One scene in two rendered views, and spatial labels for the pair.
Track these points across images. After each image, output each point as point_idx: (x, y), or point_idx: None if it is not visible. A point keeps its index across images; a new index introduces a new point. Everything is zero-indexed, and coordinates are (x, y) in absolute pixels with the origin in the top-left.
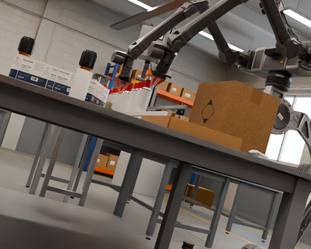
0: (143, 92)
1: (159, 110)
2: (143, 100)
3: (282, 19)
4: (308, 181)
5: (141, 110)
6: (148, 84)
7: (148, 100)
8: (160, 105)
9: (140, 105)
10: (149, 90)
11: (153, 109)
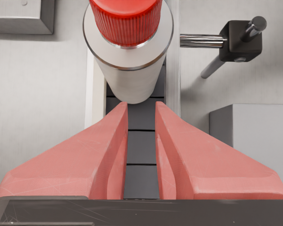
0: (103, 69)
1: (245, 55)
2: (120, 86)
3: None
4: None
5: (128, 97)
6: (119, 35)
7: (152, 77)
8: (258, 33)
9: (114, 89)
10: (137, 69)
11: (211, 45)
